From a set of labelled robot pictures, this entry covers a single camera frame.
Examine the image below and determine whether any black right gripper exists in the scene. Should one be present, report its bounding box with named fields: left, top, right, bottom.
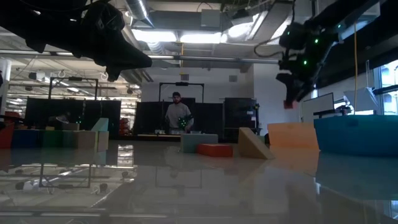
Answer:
left=275, top=20, right=340, bottom=103

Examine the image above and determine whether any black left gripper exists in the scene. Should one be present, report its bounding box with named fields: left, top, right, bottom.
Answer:
left=73, top=1, right=152, bottom=83

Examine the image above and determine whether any beige wooden wedge block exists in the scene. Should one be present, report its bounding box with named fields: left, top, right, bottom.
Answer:
left=238, top=126, right=275, bottom=161

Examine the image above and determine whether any beige rectangular wooden block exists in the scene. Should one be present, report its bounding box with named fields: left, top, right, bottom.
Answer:
left=61, top=123, right=81, bottom=132

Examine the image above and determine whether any red rectangular wooden block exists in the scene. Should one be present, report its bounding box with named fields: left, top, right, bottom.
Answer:
left=195, top=143, right=234, bottom=158

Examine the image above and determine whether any grey-green wooden block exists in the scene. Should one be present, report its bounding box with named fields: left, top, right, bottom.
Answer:
left=180, top=133, right=219, bottom=154

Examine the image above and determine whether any blue wooden block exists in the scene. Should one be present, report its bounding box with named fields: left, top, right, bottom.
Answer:
left=11, top=129, right=40, bottom=149

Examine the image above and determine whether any white monitor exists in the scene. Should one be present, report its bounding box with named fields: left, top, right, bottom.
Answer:
left=301, top=92, right=336, bottom=123

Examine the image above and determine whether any orange wooden block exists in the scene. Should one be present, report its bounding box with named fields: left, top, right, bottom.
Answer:
left=267, top=121, right=320, bottom=150

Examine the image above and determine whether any ceiling light fixture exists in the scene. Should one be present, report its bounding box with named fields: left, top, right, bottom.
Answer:
left=179, top=30, right=223, bottom=45
left=131, top=29, right=178, bottom=44

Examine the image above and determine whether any black partition panel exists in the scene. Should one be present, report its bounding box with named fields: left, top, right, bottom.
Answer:
left=24, top=97, right=122, bottom=140
left=133, top=98, right=224, bottom=139

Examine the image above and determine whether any black equipment cabinet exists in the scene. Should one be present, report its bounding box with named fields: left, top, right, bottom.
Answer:
left=223, top=97, right=259, bottom=140

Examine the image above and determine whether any red background object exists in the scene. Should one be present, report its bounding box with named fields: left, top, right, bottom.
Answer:
left=119, top=117, right=131, bottom=136

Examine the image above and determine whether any white angled panel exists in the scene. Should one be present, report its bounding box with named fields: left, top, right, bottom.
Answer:
left=343, top=86, right=381, bottom=113

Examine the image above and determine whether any person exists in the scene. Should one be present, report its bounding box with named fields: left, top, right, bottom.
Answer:
left=164, top=91, right=195, bottom=135

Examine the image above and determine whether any teal plastic bin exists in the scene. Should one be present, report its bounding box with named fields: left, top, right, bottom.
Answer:
left=313, top=114, right=398, bottom=157

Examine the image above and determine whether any horizontal silver pipe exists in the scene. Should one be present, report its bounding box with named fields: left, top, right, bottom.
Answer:
left=0, top=49, right=280, bottom=65

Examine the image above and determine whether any bright window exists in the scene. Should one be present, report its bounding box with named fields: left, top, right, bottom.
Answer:
left=373, top=58, right=398, bottom=116

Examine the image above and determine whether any grey ceiling box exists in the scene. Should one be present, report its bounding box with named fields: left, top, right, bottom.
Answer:
left=200, top=8, right=222, bottom=29

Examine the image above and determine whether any black metal station frame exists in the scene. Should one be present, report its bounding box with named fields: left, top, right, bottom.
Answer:
left=48, top=76, right=100, bottom=101
left=159, top=82, right=205, bottom=103

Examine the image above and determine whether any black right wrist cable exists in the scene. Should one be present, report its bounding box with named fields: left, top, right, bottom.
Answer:
left=253, top=37, right=284, bottom=59

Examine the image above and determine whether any round silver duct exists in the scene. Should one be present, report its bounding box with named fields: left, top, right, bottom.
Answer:
left=124, top=0, right=155, bottom=28

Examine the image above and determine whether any yellow cable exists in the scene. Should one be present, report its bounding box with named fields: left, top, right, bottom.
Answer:
left=353, top=21, right=359, bottom=116

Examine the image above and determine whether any large silver ventilation duct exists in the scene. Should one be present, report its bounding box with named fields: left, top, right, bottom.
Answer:
left=337, top=1, right=381, bottom=43

